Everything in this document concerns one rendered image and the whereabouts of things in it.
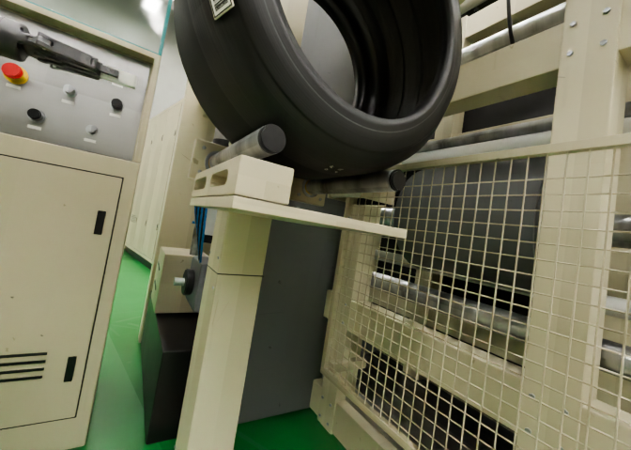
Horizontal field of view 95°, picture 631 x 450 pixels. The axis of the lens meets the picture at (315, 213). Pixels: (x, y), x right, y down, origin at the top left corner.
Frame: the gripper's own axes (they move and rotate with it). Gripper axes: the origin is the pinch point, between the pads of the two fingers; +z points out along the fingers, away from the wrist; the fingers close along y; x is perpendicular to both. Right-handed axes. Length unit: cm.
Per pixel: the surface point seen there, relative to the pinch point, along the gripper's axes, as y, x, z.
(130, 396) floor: 51, 106, 19
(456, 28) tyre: -46, -19, 60
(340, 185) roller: -27, 17, 50
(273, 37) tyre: -46, 3, 20
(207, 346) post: -6, 63, 30
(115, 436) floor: 29, 106, 15
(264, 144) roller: -43, 17, 22
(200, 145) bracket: -8.9, 12.6, 19.0
